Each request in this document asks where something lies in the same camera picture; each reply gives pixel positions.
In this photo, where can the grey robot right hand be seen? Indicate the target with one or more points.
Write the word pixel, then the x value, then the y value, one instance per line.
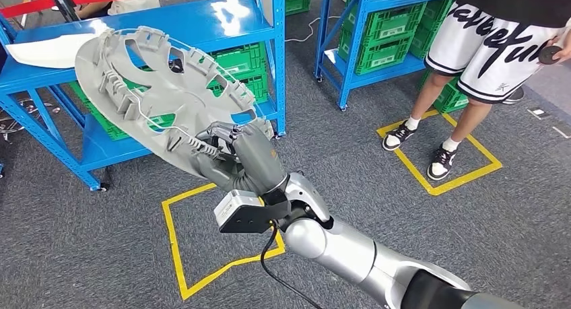
pixel 258 160

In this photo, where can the grey plastic wheel cover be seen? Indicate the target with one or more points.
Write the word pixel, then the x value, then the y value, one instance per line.
pixel 178 97

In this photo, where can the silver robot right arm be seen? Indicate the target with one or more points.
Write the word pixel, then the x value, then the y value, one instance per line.
pixel 343 253

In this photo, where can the white curved plastic part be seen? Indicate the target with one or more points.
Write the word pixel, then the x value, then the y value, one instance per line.
pixel 44 52

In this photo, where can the person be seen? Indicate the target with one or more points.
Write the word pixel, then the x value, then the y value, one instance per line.
pixel 486 44
pixel 134 6

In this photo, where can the chrome swivel stool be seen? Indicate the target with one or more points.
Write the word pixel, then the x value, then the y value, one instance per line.
pixel 22 119

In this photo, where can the black round disc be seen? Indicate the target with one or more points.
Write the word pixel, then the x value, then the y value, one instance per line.
pixel 549 55

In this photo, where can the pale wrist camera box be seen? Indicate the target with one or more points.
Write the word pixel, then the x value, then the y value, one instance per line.
pixel 243 217

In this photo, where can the black barrier post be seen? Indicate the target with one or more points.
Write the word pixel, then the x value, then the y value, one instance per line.
pixel 67 8

